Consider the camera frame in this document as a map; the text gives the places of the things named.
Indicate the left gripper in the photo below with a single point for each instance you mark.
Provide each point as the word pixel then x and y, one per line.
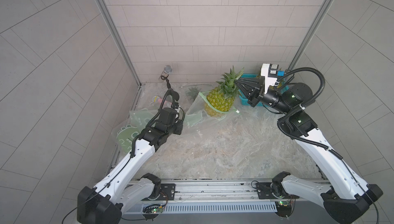
pixel 178 130

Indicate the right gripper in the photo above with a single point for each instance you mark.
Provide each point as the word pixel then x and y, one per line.
pixel 256 91

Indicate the green pineapple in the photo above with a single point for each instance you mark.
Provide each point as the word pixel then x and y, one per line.
pixel 193 93
pixel 221 98

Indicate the zip-top bag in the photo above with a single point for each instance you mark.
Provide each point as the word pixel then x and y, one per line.
pixel 203 87
pixel 125 137
pixel 202 115
pixel 142 117

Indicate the orange pineapple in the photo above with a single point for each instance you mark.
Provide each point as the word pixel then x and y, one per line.
pixel 279 84

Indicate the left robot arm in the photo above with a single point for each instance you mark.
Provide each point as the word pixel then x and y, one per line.
pixel 112 197

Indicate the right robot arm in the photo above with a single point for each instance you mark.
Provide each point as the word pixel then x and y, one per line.
pixel 348 196

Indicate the teal plastic basket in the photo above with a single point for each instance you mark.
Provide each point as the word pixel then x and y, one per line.
pixel 243 99

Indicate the black microphone stand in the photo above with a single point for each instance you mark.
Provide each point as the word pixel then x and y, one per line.
pixel 173 93

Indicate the pink toy microphone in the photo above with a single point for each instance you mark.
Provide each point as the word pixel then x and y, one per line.
pixel 158 100

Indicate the left circuit board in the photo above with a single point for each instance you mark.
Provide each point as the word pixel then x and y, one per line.
pixel 154 209

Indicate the circuit board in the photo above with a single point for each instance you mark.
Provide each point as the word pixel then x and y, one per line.
pixel 284 209
pixel 154 209

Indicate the right circuit board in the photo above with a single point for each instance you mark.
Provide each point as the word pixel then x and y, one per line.
pixel 284 209

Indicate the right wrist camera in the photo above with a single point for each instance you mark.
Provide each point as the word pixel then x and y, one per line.
pixel 270 72

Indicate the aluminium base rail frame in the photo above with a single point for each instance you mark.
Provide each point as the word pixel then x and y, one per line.
pixel 208 196

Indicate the left aluminium corner post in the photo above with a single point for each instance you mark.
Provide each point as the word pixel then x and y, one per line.
pixel 117 39

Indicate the aluminium corner post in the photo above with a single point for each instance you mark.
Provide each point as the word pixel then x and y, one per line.
pixel 117 39
pixel 310 33

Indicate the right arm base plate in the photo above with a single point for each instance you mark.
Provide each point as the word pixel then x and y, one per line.
pixel 267 190

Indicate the right aluminium corner post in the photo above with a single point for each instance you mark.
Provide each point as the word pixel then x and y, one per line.
pixel 310 33

